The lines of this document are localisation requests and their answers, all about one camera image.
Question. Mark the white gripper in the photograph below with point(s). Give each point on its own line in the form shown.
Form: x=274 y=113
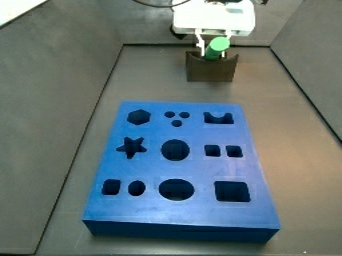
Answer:
x=214 y=17

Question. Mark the black curved fixture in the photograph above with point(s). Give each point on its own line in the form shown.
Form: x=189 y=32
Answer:
x=210 y=70

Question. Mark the green oval rod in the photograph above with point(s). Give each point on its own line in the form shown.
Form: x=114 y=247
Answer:
x=218 y=45

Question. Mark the blue foam shape block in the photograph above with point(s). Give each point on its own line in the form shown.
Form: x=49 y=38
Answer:
x=180 y=176

